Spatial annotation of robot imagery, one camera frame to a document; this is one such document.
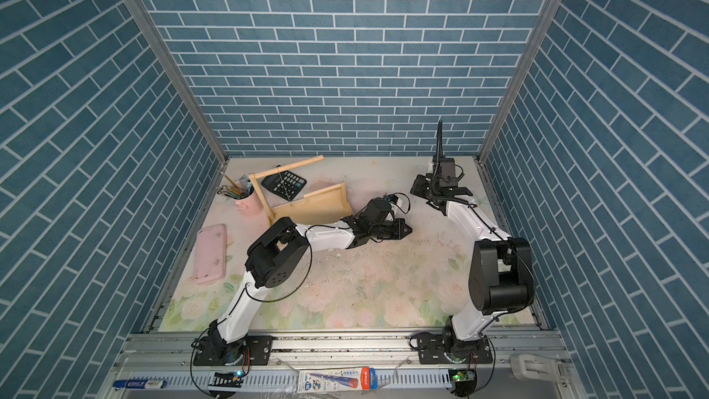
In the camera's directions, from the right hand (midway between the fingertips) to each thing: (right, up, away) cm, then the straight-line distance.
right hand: (418, 183), depth 93 cm
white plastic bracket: (+26, -47, -23) cm, 58 cm away
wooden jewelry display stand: (-33, -9, +9) cm, 35 cm away
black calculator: (-50, 0, +17) cm, 53 cm away
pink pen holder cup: (-59, -8, +4) cm, 60 cm away
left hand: (0, -17, -2) cm, 17 cm away
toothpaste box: (-24, -50, -23) cm, 60 cm away
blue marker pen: (-74, -50, -25) cm, 93 cm away
